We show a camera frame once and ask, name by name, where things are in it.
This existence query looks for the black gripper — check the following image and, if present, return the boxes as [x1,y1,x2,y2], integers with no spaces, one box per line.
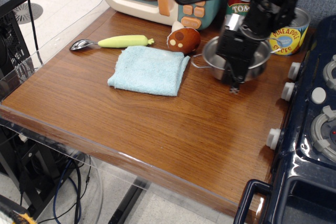
[216,0,298,93]

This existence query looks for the small steel pot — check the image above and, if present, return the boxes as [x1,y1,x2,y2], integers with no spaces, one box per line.
[191,36,271,82]

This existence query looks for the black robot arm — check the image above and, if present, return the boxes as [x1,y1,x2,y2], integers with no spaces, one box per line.
[175,0,298,93]

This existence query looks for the tomato sauce can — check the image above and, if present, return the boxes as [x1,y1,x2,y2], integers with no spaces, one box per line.
[225,0,250,21]

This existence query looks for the pineapple slices can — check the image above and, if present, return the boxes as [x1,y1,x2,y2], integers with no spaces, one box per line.
[269,8,311,56]

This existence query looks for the brown plush mushroom toy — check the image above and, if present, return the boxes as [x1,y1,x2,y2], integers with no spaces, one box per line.
[166,21,201,55]

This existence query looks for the white stove knob top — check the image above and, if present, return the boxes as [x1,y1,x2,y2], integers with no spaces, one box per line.
[288,62,301,80]

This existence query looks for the white stove knob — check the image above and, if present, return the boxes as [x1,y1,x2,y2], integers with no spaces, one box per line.
[288,62,301,80]
[281,82,295,102]
[266,129,281,150]

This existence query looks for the white stove knob middle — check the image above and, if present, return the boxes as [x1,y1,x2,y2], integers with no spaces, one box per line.
[281,82,295,102]

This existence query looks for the white stove knob bottom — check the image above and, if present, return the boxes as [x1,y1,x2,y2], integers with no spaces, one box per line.
[266,129,281,150]

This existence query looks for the light blue folded cloth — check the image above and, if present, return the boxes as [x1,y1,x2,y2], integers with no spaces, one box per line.
[107,46,190,97]

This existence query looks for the dark blue toy stove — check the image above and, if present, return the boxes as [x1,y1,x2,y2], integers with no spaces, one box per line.
[234,16,335,223]

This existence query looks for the clear acrylic table guard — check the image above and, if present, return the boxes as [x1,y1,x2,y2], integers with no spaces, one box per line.
[1,4,237,214]

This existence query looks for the spoon with green handle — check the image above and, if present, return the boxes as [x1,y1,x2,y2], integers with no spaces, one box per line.
[70,35,154,51]

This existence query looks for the blue cable under table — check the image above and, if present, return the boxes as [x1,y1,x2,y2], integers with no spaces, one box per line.
[53,159,82,224]

